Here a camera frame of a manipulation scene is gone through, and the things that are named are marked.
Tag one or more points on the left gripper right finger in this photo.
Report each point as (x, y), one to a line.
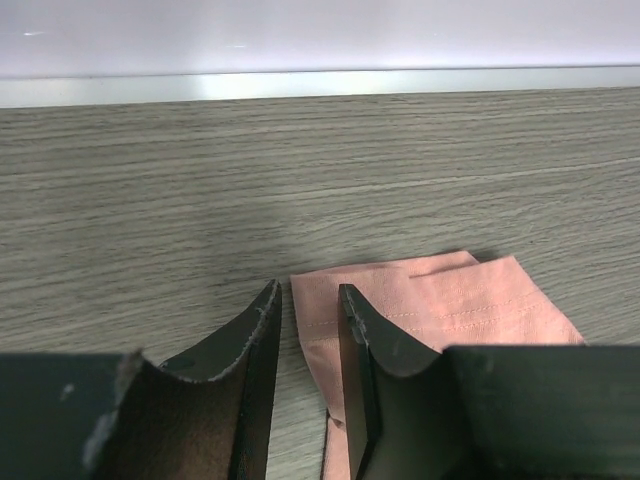
(483, 412)

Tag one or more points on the pink printed t shirt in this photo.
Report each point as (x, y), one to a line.
(442, 300)

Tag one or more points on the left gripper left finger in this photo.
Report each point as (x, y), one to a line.
(204, 413)

